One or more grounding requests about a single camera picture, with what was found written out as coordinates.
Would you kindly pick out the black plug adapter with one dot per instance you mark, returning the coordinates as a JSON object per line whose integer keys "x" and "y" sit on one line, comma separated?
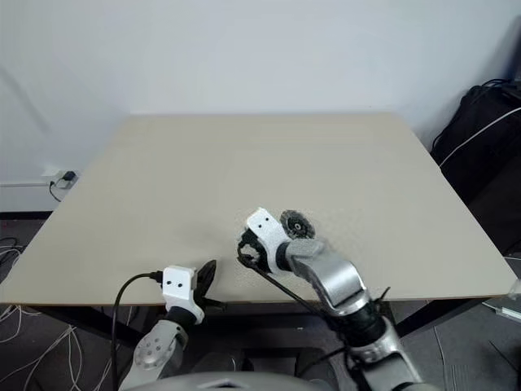
{"x": 69, "y": 176}

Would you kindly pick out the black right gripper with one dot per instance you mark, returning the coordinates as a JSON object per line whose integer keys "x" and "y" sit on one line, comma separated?
{"x": 257, "y": 249}

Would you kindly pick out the clear plastic object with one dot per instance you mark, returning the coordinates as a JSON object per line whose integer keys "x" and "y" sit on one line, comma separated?
{"x": 506, "y": 301}

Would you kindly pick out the grey finned motor cover disc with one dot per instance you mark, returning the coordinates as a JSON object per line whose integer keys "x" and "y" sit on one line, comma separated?
{"x": 299, "y": 225}

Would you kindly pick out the silver robot torso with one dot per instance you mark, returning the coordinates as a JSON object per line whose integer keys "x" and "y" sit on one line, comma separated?
{"x": 244, "y": 385}

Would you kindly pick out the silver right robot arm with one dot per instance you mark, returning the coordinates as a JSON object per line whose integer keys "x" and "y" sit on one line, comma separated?
{"x": 334, "y": 277}

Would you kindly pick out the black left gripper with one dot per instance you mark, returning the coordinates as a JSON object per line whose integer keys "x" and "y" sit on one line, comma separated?
{"x": 201, "y": 285}

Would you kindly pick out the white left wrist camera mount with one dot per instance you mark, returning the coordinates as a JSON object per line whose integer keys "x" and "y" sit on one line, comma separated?
{"x": 177, "y": 283}

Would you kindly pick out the black fabric bag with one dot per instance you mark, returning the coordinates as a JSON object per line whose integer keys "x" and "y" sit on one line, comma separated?
{"x": 488, "y": 171}

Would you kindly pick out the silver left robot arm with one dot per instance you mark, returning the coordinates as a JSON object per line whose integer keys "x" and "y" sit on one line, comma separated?
{"x": 156, "y": 350}

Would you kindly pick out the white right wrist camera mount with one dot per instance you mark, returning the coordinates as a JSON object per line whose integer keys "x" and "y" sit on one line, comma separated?
{"x": 262, "y": 224}

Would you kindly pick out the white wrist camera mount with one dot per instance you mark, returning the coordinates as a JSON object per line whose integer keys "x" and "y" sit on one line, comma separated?
{"x": 262, "y": 224}
{"x": 177, "y": 283}

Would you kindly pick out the white wall power outlet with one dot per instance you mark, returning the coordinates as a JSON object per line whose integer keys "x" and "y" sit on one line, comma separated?
{"x": 49, "y": 170}

